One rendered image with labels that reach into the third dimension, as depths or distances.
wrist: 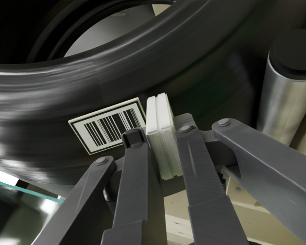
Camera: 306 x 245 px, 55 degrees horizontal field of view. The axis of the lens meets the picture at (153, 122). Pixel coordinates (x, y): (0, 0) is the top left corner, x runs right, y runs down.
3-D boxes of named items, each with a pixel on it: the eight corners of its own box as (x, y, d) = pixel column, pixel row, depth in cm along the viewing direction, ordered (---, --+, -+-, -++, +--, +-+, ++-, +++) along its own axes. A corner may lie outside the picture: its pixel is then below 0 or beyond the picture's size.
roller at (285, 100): (246, 186, 52) (245, 162, 54) (274, 186, 51) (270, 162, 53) (273, 76, 22) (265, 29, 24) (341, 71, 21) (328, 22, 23)
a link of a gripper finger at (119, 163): (160, 187, 14) (103, 204, 15) (158, 144, 19) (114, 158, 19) (150, 161, 14) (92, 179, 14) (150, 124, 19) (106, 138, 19)
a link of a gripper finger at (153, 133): (176, 178, 16) (162, 182, 16) (168, 131, 23) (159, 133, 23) (159, 129, 15) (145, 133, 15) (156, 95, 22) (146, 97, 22)
